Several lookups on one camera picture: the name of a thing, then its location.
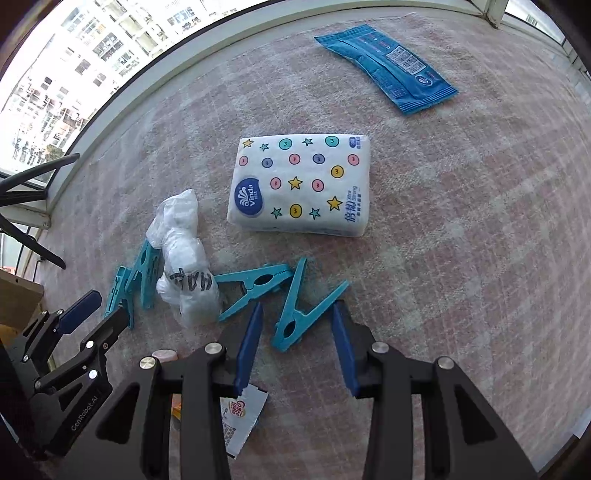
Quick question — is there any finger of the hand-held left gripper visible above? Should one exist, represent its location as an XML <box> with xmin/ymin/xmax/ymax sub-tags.
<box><xmin>34</xmin><ymin>302</ymin><xmax>134</xmax><ymax>402</ymax></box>
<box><xmin>11</xmin><ymin>290</ymin><xmax>103</xmax><ymax>365</ymax></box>

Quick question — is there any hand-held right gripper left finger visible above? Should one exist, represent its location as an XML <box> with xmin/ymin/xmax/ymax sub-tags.
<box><xmin>58</xmin><ymin>302</ymin><xmax>265</xmax><ymax>480</ymax></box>

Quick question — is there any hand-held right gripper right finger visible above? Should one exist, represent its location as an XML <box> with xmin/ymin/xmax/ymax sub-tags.
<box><xmin>331</xmin><ymin>300</ymin><xmax>539</xmax><ymax>480</ymax></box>

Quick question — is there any teal clothespin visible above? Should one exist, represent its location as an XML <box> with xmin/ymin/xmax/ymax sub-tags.
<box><xmin>215</xmin><ymin>263</ymin><xmax>294</xmax><ymax>322</ymax></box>
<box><xmin>104</xmin><ymin>265</ymin><xmax>137</xmax><ymax>329</ymax></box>
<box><xmin>270</xmin><ymin>257</ymin><xmax>351</xmax><ymax>350</ymax></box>
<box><xmin>124</xmin><ymin>240</ymin><xmax>164</xmax><ymax>311</ymax></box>

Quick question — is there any light plywood board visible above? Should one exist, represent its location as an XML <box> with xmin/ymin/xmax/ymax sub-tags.
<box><xmin>0</xmin><ymin>270</ymin><xmax>44</xmax><ymax>333</ymax></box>

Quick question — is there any red white creamer sachet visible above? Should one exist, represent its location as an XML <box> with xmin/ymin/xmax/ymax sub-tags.
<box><xmin>219</xmin><ymin>385</ymin><xmax>269</xmax><ymax>460</ymax></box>

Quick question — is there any crumpled clear plastic bag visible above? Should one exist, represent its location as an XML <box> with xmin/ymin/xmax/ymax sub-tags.
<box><xmin>145</xmin><ymin>188</ymin><xmax>220</xmax><ymax>326</ymax></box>

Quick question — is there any black tripod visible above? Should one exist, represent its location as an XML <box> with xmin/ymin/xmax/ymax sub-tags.
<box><xmin>0</xmin><ymin>153</ymin><xmax>80</xmax><ymax>271</ymax></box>

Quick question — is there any white dotted tissue pack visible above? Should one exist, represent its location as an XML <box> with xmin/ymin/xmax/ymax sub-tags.
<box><xmin>227</xmin><ymin>134</ymin><xmax>372</xmax><ymax>238</ymax></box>

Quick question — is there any pink checked tablecloth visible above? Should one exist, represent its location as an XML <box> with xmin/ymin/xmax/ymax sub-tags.
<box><xmin>28</xmin><ymin>11</ymin><xmax>591</xmax><ymax>480</ymax></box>

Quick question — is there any blue wipe packet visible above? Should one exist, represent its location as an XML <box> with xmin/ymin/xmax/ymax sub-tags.
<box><xmin>314</xmin><ymin>24</ymin><xmax>459</xmax><ymax>115</ymax></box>

